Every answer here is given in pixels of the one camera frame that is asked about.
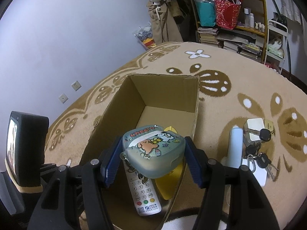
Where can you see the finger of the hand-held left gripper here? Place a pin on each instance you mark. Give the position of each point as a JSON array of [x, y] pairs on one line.
[[49, 167]]

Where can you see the teal bag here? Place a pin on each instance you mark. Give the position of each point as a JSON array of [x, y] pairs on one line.
[[206, 14]]

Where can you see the bag of plush toys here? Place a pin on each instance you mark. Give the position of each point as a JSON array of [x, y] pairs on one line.
[[145, 37]]

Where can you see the green cartoon earbud case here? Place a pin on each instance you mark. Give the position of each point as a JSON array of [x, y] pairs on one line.
[[153, 148]]

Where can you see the beige trousers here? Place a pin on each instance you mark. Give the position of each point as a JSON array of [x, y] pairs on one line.
[[163, 28]]

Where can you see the small brass padlock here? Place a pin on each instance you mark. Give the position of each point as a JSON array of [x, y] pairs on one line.
[[268, 125]]

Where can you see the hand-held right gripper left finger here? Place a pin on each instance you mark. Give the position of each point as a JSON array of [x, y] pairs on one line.
[[115, 163]]

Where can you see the white cube charger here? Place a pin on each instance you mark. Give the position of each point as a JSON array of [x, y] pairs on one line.
[[254, 127]]

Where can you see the red patterned bag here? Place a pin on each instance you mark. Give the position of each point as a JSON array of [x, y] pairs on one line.
[[227, 16]]

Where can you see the row of small cosmetic bottles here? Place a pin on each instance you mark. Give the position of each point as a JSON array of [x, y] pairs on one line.
[[260, 27]]

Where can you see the white remote control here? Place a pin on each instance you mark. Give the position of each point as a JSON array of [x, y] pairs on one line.
[[144, 196]]

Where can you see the single black key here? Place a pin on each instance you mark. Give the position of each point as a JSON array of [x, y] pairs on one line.
[[265, 135]]

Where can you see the wooden shelf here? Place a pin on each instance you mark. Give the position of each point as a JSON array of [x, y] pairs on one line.
[[264, 16]]

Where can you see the white trolley cart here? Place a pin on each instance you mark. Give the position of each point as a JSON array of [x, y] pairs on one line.
[[275, 28]]

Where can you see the dark hanging clothes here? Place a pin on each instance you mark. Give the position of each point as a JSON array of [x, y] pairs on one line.
[[177, 9]]

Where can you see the white wall socket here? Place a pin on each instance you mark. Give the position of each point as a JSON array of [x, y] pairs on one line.
[[76, 85], [63, 98]]

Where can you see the tall white bottle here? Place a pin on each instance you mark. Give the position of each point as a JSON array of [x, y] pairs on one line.
[[246, 18], [251, 20]]

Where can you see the bunch of black keys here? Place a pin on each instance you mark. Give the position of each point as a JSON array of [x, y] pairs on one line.
[[262, 160]]

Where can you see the beige flowered rug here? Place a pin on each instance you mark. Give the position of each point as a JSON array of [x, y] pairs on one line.
[[251, 76]]

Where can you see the light blue power bank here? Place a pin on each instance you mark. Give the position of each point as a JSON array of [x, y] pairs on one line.
[[235, 146]]

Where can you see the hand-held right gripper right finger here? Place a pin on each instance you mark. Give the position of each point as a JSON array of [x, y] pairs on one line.
[[194, 165]]

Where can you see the white curtain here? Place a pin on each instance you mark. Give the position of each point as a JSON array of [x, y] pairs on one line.
[[290, 7]]

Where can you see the pile of magazines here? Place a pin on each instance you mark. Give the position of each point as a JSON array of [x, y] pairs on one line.
[[239, 46]]

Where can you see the cardboard box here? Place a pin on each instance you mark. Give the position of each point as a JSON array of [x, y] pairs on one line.
[[163, 93]]

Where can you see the stack of books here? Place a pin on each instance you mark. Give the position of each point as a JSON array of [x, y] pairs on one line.
[[208, 36]]

